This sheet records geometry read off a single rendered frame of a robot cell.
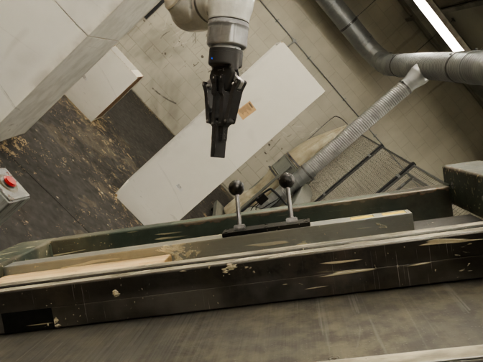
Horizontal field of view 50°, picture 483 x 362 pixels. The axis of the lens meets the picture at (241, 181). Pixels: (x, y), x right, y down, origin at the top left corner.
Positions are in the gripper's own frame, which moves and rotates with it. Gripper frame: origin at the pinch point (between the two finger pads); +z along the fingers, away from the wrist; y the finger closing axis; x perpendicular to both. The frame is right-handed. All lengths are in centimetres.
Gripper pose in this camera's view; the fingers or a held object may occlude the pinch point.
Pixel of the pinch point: (218, 141)
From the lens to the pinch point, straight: 115.7
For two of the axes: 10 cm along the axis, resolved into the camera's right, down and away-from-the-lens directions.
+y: -6.6, -0.9, 7.5
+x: -7.5, -0.3, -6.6
